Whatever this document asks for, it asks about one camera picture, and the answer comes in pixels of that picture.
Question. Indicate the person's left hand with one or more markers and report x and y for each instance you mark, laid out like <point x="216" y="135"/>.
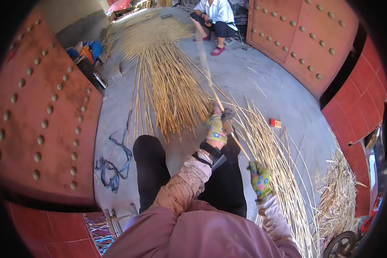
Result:
<point x="216" y="127"/>

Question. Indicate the person's right hand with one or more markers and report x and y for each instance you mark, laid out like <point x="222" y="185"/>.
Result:
<point x="260" y="180"/>

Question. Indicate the person's right fingers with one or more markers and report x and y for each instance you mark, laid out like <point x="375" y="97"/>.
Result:
<point x="253" y="171"/>

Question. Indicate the person's left fingers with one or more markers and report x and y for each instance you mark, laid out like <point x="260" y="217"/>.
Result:
<point x="227" y="116"/>

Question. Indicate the long single reed stalk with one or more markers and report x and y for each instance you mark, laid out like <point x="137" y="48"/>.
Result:
<point x="207" y="69"/>

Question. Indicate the spread of peeled reeds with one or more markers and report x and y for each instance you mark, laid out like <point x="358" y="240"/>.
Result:
<point x="271" y="151"/>

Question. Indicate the black wrist band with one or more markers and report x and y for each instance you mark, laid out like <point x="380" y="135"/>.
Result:
<point x="211" y="153"/>

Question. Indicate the small red box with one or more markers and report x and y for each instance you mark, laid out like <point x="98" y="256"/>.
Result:
<point x="275" y="123"/>

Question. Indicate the large bundle of unpeeled reeds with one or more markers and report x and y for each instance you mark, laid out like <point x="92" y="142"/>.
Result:
<point x="167" y="74"/>

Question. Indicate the person's body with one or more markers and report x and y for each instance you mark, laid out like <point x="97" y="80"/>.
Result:
<point x="200" y="235"/>

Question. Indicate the heap of reed husks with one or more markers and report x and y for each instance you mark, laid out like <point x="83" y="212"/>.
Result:
<point x="338" y="196"/>

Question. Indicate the person's legs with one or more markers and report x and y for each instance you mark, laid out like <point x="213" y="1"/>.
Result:
<point x="150" y="167"/>

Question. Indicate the rusty red studded door leaf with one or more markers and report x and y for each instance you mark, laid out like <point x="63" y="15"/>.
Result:
<point x="48" y="119"/>
<point x="301" y="38"/>

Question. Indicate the black wheel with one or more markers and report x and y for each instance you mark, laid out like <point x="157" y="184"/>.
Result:
<point x="340" y="245"/>

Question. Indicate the grey brick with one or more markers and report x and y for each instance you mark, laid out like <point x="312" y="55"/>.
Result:
<point x="115" y="74"/>

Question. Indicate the steel thermos flask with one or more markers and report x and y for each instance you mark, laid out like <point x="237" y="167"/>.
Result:
<point x="100" y="81"/>

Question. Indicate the heap of blue orange bags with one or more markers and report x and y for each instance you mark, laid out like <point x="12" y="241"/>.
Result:
<point x="88" y="50"/>

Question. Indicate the pink cloth heap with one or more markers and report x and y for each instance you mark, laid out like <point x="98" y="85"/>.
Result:
<point x="120" y="5"/>

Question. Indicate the wooden stool with woven seat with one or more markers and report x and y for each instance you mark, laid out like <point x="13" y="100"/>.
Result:
<point x="103" y="230"/>

